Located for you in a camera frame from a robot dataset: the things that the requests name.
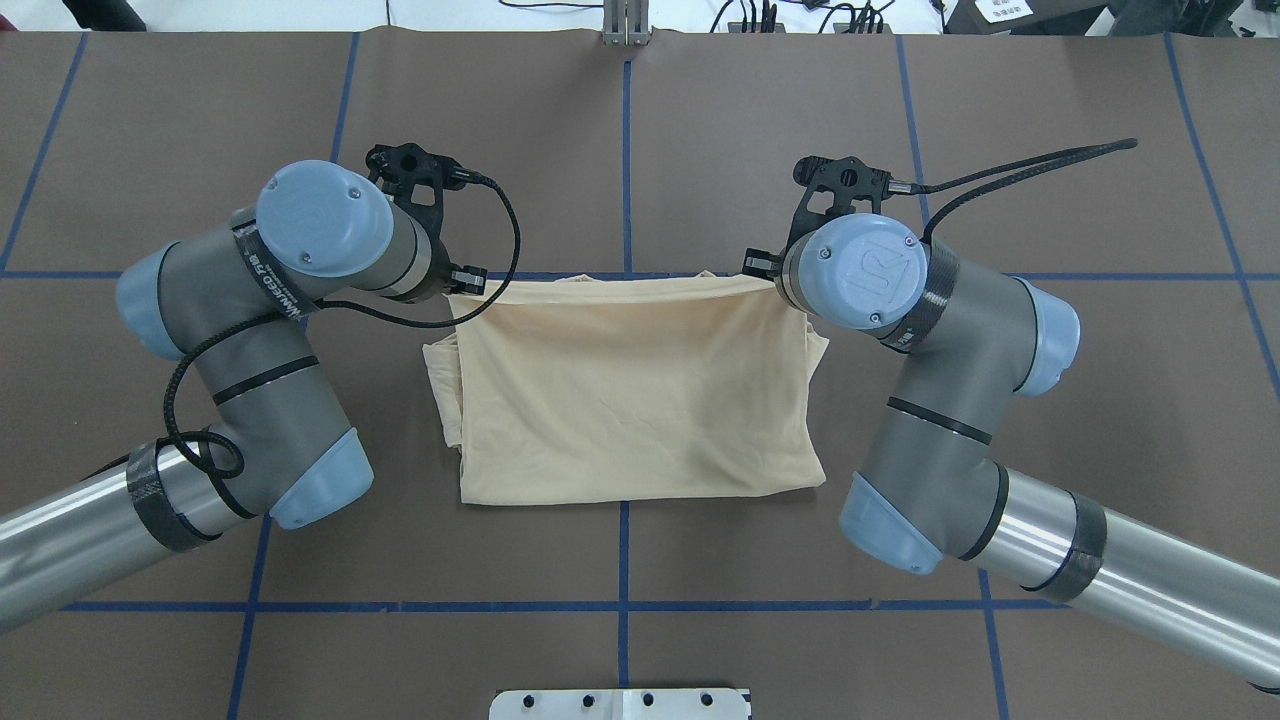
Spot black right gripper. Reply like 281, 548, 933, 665
742, 156, 893, 281

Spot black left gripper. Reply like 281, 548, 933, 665
365, 143, 488, 296

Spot beige long-sleeve graphic shirt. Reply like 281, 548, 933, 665
422, 273, 828, 506

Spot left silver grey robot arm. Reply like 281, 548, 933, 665
1, 143, 500, 632

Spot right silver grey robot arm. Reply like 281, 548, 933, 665
742, 138, 1279, 694

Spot brown table mat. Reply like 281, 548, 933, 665
3, 28, 1277, 719

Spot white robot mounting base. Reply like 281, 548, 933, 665
488, 687, 754, 719

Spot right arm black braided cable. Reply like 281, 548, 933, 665
890, 138, 1139, 246

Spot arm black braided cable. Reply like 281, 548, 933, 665
163, 176, 524, 521
890, 138, 1139, 246

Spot aluminium frame post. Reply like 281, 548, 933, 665
600, 0, 652, 47

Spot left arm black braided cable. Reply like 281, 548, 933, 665
163, 176, 524, 521

